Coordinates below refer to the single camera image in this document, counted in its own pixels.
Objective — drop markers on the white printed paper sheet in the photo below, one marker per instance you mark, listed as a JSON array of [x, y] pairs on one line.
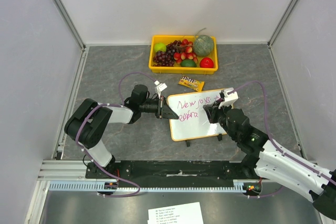
[[185, 213]]

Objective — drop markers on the green apple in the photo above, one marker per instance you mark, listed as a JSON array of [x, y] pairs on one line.
[[159, 47]]

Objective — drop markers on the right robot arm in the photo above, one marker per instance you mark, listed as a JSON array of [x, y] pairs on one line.
[[266, 158]]

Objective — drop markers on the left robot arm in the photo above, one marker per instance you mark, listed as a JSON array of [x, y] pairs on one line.
[[88, 123]]

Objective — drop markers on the red tomato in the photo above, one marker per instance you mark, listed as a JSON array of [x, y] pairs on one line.
[[206, 62]]

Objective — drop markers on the dark purple grape bunch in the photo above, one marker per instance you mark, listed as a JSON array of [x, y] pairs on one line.
[[164, 59]]

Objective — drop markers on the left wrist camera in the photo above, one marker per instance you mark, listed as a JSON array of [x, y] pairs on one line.
[[159, 88]]

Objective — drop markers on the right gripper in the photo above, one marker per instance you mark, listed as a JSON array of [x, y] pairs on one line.
[[217, 113]]

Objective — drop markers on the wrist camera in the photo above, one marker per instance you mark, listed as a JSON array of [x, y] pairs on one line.
[[228, 97], [159, 88]]

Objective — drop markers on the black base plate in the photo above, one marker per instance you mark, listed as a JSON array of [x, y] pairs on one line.
[[181, 173]]

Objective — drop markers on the yellow plastic tray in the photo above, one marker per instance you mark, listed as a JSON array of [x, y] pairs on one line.
[[177, 68]]

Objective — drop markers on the yellow candy packet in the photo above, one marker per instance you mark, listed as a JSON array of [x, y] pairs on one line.
[[191, 83]]

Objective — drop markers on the grey slotted cable duct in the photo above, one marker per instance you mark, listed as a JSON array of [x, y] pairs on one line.
[[106, 187]]

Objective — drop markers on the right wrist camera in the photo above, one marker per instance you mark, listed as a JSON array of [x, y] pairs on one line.
[[228, 97]]

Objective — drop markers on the yellow framed whiteboard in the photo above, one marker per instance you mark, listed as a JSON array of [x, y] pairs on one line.
[[193, 122]]

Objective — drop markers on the green netted melon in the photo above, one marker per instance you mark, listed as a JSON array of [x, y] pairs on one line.
[[203, 44]]

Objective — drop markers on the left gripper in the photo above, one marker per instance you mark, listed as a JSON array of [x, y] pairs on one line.
[[167, 113]]

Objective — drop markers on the red grape bunch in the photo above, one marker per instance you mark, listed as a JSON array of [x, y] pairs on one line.
[[183, 49]]

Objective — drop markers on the green avocado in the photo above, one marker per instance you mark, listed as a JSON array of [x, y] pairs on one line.
[[188, 63]]

